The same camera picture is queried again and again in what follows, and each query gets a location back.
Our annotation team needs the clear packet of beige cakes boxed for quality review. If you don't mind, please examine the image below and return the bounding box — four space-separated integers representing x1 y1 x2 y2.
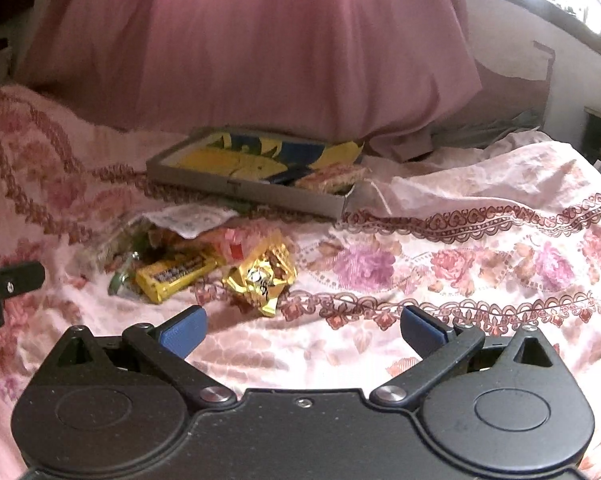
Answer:
79 219 152 272

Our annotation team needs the gold foil snack packet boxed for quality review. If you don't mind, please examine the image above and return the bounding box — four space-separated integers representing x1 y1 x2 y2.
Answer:
223 239 298 317

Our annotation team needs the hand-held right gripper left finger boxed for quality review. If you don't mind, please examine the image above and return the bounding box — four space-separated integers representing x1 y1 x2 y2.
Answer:
45 305 237 408

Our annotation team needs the pink rice cracker packet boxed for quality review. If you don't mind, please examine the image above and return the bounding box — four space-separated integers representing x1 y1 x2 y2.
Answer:
295 164 368 194

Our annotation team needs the grey cloth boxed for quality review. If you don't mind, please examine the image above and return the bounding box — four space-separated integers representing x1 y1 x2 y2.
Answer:
427 110 548 150

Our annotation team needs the red orange snack packet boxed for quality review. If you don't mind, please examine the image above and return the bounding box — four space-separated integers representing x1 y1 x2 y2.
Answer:
200 227 282 265

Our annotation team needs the grey cardboard box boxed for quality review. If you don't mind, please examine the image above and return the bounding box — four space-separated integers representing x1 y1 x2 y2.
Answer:
146 129 368 221

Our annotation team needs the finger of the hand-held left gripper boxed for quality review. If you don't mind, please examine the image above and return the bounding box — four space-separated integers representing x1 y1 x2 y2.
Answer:
0 261 45 297

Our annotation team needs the white snack pouch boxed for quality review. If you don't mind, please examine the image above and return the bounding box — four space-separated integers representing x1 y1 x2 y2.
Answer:
144 205 237 239

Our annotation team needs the green sausage stick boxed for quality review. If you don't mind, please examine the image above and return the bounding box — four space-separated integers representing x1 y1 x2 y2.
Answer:
108 250 142 297

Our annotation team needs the yellow candy bar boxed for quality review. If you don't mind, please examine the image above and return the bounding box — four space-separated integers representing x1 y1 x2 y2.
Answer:
135 250 220 304

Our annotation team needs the pink pillow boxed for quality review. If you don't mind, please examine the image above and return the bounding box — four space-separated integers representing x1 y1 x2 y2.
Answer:
19 0 484 142

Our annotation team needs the pink floral bed sheet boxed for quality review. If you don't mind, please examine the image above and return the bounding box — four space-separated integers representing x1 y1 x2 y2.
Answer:
0 82 601 480

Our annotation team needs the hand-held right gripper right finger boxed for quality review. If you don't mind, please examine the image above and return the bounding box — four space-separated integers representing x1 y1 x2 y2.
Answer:
370 305 558 408

